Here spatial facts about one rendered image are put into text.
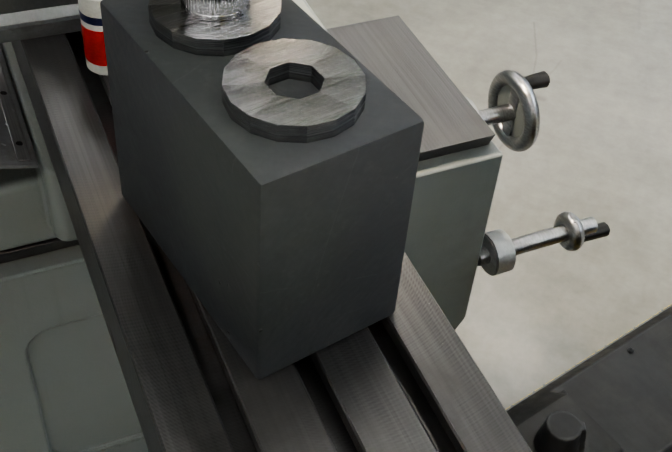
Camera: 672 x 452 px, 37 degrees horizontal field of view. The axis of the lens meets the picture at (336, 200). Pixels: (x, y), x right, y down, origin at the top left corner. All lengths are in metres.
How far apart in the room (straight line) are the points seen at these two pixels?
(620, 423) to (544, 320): 0.88
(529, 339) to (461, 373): 1.25
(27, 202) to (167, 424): 0.41
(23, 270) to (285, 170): 0.57
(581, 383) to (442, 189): 0.28
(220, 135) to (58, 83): 0.38
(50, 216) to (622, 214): 1.49
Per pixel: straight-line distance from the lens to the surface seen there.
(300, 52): 0.66
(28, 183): 1.04
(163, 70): 0.66
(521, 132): 1.45
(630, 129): 2.52
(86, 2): 0.93
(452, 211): 1.29
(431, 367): 0.74
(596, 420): 1.15
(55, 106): 0.94
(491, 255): 1.40
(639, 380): 1.20
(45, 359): 1.23
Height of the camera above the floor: 1.50
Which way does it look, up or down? 44 degrees down
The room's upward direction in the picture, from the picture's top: 5 degrees clockwise
